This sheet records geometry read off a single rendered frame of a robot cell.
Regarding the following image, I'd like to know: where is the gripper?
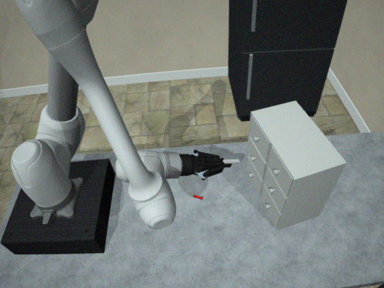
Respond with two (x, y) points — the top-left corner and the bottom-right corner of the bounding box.
(180, 150), (240, 180)

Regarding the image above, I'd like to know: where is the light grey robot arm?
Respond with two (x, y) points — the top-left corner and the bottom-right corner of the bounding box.
(11, 0), (183, 230)

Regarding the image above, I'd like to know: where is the small grey chest of drawers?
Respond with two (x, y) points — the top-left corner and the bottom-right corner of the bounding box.
(250, 101), (347, 230)

